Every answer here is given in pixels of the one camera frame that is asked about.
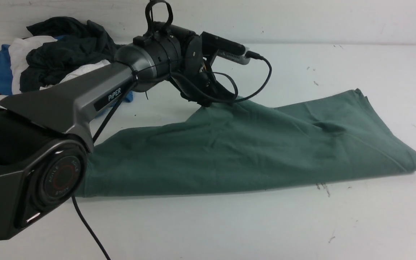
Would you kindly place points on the dark green shirt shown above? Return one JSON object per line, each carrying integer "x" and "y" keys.
{"x": 67, "y": 47}

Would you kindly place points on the green long sleeve shirt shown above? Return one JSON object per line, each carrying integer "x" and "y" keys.
{"x": 250, "y": 147}

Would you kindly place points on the white shirt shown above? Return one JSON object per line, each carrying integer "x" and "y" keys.
{"x": 24, "y": 54}

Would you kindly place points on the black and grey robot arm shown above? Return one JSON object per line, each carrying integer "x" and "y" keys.
{"x": 45, "y": 136}

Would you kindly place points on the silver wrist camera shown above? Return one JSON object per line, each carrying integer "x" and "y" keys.
{"x": 226, "y": 48}

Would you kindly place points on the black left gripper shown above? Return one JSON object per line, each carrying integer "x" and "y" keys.
{"x": 193, "y": 76}

